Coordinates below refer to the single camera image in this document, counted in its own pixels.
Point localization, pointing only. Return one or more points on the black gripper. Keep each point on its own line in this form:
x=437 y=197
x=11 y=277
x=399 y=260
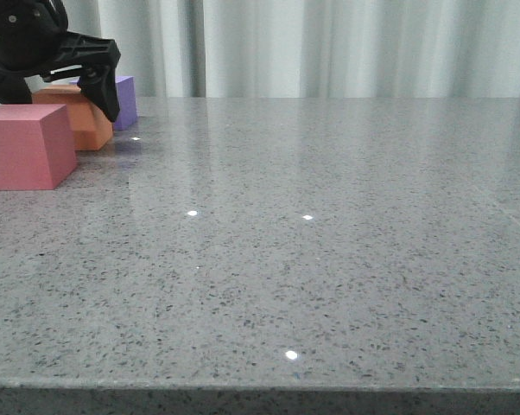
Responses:
x=35 y=40

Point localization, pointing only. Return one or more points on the orange foam cube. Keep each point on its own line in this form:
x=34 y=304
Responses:
x=91 y=128

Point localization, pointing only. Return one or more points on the red foam cube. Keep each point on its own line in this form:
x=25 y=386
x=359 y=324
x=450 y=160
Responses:
x=36 y=146

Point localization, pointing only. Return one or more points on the purple foam cube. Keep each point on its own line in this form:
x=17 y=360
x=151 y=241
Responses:
x=126 y=95

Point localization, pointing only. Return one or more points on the grey pleated curtain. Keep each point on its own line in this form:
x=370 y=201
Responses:
x=311 y=49

